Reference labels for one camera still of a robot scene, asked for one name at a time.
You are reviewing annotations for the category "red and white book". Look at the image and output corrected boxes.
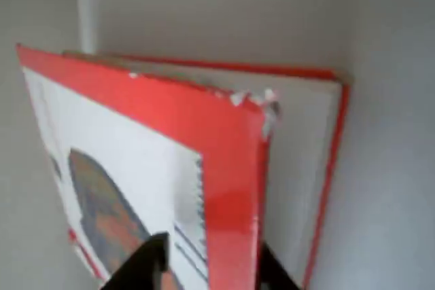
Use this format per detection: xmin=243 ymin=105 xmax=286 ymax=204
xmin=15 ymin=43 xmax=351 ymax=290

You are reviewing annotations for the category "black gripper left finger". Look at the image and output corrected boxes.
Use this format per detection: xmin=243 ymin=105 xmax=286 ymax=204
xmin=101 ymin=231 xmax=171 ymax=290

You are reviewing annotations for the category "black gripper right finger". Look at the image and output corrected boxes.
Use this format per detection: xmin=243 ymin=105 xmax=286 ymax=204
xmin=259 ymin=241 xmax=302 ymax=290

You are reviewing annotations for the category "white vertical post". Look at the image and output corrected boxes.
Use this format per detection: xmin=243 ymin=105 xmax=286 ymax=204
xmin=75 ymin=0 xmax=99 ymax=52

